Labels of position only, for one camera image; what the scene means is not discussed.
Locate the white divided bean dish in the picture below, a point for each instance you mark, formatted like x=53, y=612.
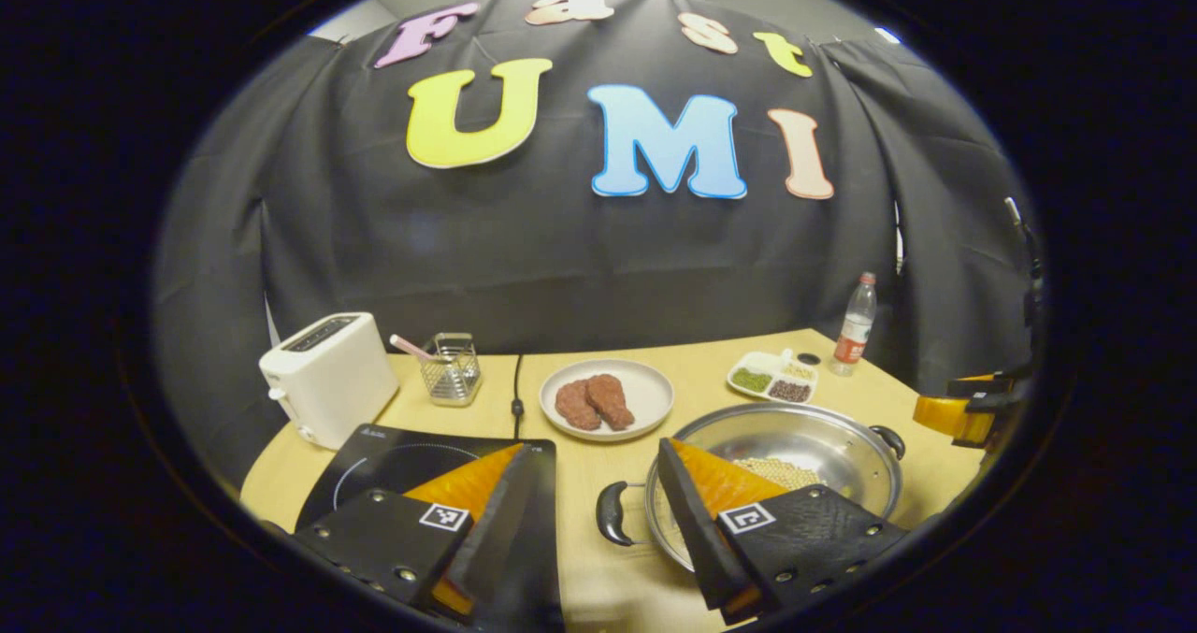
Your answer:
x=771, y=378

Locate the clear plastic water bottle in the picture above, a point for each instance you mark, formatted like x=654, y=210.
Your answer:
x=853, y=329

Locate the white toaster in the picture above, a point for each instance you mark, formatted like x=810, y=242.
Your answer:
x=327, y=376

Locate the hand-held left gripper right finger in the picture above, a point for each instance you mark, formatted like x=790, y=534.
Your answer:
x=692, y=530

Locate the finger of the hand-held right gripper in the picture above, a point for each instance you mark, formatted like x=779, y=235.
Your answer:
x=949, y=413

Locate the brown meat piece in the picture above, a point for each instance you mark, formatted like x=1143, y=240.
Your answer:
x=575, y=407
x=612, y=401

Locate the white round plate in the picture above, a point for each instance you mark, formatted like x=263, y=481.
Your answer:
x=650, y=395

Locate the black backdrop cloth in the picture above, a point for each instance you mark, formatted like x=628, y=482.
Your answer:
x=561, y=268

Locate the pile of soybeans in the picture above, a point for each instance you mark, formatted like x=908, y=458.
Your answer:
x=781, y=472

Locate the black induction cooktop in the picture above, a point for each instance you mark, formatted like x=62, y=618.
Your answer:
x=393, y=460

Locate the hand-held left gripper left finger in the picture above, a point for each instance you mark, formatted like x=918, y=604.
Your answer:
x=500, y=530

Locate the small ceiling light panel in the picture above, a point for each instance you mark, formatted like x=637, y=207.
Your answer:
x=886, y=35

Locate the stainless steel pot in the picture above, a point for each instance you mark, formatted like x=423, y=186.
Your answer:
x=795, y=437

